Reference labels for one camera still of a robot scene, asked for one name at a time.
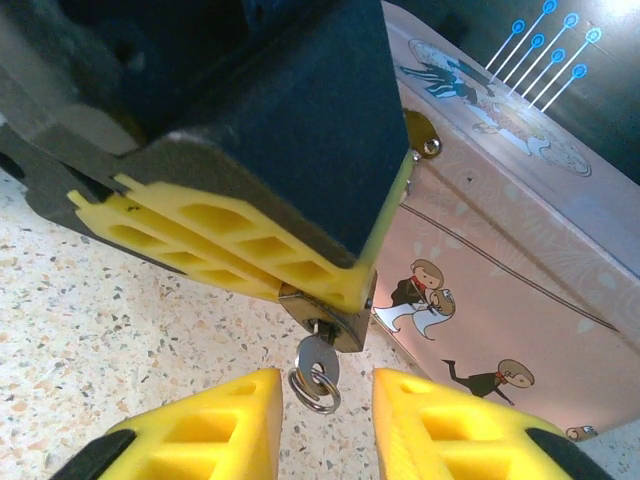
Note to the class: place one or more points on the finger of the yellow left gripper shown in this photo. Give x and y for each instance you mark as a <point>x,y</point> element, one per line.
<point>310,200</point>
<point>165,250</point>

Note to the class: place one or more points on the brass padlock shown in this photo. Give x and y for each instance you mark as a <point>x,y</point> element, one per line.
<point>345,330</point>

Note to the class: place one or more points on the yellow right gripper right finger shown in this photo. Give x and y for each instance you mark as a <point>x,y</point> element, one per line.
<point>450,435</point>

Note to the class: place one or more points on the pink wedding cartoon box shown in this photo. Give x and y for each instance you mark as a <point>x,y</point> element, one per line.
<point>500,225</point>

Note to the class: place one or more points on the silver key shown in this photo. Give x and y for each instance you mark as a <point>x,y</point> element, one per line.
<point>320,357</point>

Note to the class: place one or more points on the brass box hasp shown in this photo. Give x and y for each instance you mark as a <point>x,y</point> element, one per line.
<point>422,132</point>

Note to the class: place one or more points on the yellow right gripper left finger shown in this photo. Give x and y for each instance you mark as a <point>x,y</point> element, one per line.
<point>210,430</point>

